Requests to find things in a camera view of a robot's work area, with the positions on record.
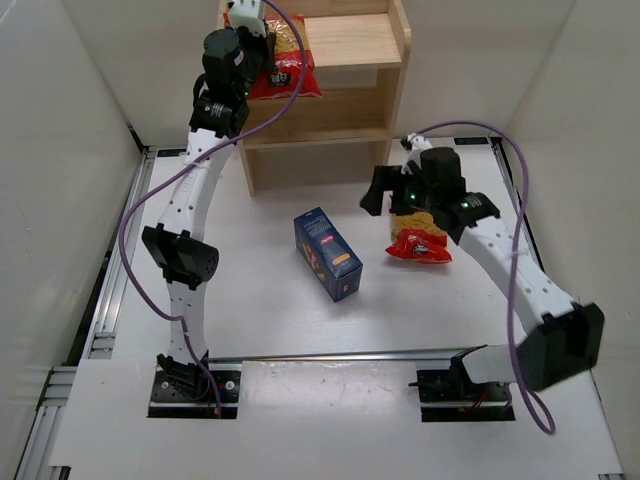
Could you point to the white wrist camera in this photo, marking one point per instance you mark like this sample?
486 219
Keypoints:
414 144
248 14

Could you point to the aluminium rail frame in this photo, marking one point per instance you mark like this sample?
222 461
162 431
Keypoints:
324 384

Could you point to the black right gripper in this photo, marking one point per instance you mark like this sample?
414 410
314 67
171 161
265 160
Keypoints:
388 181

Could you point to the wooden three-tier shelf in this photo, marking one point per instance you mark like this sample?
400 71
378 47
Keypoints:
361 51

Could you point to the blue pasta box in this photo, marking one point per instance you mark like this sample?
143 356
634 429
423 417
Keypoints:
327 253

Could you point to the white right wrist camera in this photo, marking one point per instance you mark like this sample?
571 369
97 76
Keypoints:
414 144

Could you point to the red pasta bag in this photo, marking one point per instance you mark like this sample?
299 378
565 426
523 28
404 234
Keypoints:
416 238
290 55

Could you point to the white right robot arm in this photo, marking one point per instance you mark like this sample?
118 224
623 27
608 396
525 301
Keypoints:
562 336

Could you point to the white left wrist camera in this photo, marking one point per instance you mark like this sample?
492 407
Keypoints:
248 14

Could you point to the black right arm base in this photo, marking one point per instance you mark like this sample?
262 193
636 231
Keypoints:
449 396

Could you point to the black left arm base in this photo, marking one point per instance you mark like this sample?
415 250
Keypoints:
184 391

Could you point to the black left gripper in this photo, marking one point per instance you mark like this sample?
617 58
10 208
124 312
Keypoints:
265 45

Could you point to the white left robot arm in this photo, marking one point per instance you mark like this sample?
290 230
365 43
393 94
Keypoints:
176 243

